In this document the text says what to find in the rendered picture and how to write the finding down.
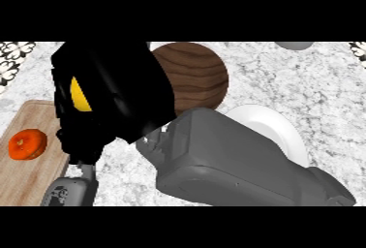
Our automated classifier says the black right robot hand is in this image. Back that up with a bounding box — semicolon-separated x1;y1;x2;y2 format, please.
65;41;178;145

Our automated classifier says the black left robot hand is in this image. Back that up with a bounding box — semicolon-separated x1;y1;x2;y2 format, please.
51;47;119;167

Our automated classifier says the yellow lemon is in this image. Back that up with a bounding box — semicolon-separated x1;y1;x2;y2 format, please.
68;76;94;112

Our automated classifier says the brown wooden plate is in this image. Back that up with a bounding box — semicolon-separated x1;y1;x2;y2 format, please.
151;42;231;117

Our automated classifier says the white bowl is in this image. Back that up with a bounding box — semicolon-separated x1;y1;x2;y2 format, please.
223;104;312;169

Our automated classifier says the orange tomato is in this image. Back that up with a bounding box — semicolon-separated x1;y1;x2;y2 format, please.
8;128;49;162

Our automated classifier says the pale wooden cutting board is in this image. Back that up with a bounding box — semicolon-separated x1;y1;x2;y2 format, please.
0;99;71;207

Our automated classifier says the grey round object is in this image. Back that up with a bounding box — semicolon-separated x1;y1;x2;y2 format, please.
275;41;316;51

